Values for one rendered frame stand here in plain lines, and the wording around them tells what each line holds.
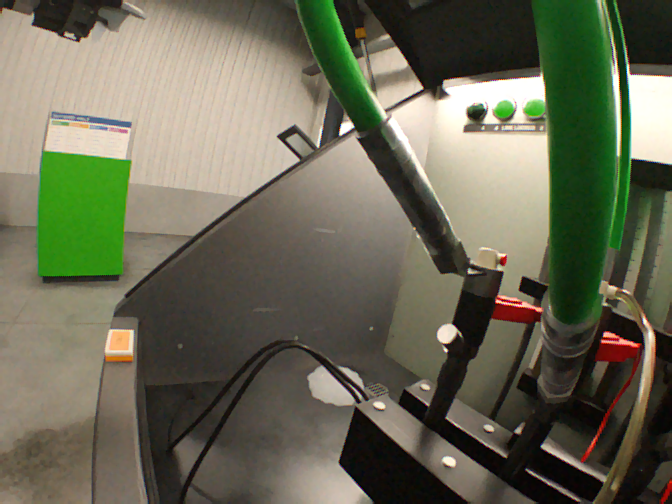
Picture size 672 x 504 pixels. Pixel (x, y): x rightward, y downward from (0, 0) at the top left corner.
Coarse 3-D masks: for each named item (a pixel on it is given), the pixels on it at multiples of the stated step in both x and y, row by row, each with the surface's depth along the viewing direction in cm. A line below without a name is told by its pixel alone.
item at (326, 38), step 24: (312, 0) 8; (312, 24) 8; (336, 24) 8; (312, 48) 9; (336, 48) 9; (336, 72) 9; (360, 72) 9; (336, 96) 10; (360, 96) 10; (360, 120) 10
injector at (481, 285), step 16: (496, 272) 18; (464, 288) 19; (480, 288) 18; (496, 288) 18; (464, 304) 19; (480, 304) 18; (464, 320) 19; (480, 320) 18; (448, 336) 18; (464, 336) 19; (480, 336) 19; (448, 352) 19; (464, 352) 19; (448, 368) 20; (464, 368) 20; (448, 384) 20; (432, 400) 21; (448, 400) 20; (432, 416) 21
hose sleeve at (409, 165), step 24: (384, 120) 10; (360, 144) 11; (384, 144) 11; (408, 144) 11; (384, 168) 12; (408, 168) 12; (408, 192) 12; (432, 192) 13; (408, 216) 14; (432, 216) 13; (432, 240) 14
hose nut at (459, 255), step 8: (456, 240) 15; (424, 248) 16; (456, 248) 15; (432, 256) 15; (440, 256) 15; (448, 256) 15; (456, 256) 15; (464, 256) 15; (440, 264) 15; (448, 264) 15; (456, 264) 15; (440, 272) 16; (448, 272) 16
